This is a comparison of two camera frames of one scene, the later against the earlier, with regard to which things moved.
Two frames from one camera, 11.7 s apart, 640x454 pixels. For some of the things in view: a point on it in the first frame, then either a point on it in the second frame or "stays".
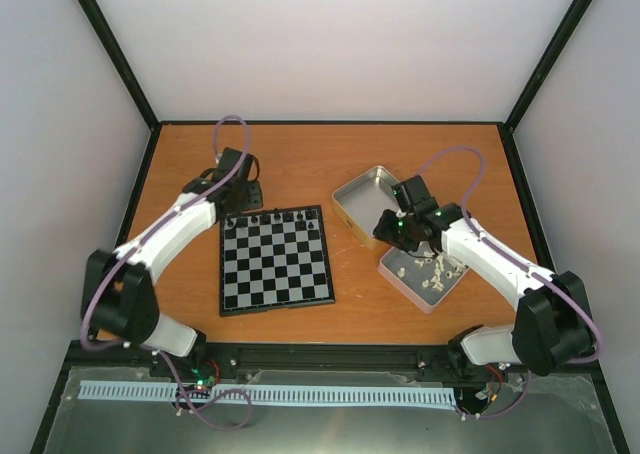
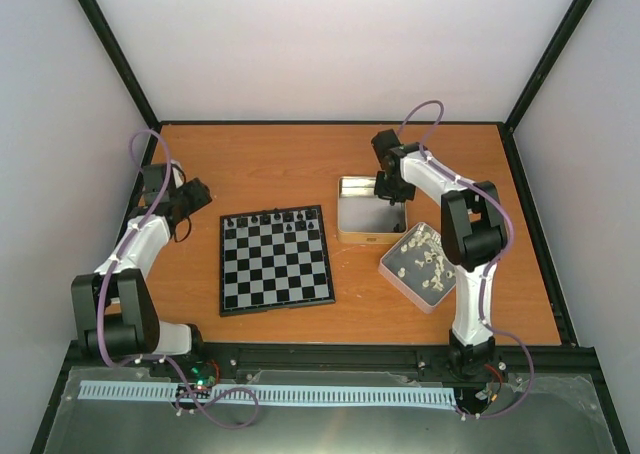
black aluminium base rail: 306,363 stays
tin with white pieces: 426,281 stays
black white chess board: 274,259 stays
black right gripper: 383,231 -> 408,194
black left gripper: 255,200 -> 201,197
